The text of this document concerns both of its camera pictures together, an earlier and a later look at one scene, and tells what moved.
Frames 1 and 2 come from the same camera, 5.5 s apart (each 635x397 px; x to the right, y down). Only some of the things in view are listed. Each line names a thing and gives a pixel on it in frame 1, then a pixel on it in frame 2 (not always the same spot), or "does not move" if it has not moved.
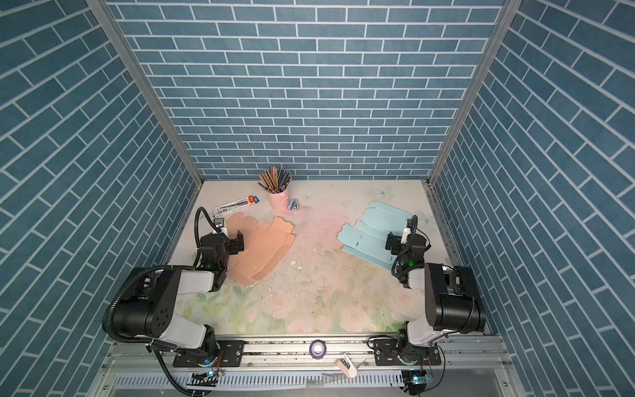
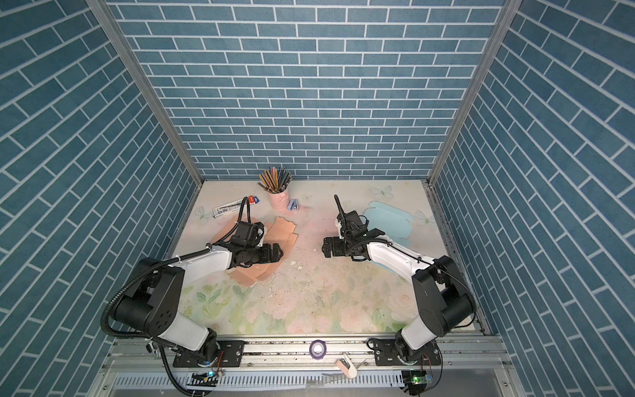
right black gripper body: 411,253 to 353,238
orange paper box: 262,246 does not move
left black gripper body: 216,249 to 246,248
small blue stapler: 293,204 does not move
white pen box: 238,204 does not move
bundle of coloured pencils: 274,179 does not move
